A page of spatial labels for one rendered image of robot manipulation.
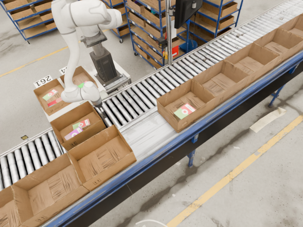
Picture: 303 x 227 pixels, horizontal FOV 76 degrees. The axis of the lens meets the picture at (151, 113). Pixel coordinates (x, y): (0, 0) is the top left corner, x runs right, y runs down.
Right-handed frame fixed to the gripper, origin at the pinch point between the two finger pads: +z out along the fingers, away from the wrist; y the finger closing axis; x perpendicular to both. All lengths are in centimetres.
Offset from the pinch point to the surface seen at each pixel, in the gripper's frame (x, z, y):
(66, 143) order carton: 39.3, -3.1, -9.3
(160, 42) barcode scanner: -89, -22, 31
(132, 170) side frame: 6, -5, -64
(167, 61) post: -97, 8, 31
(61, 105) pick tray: 30, 6, 46
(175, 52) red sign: -110, 1, 32
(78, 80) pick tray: 2, 9, 75
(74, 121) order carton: 26.5, 8.8, 19.9
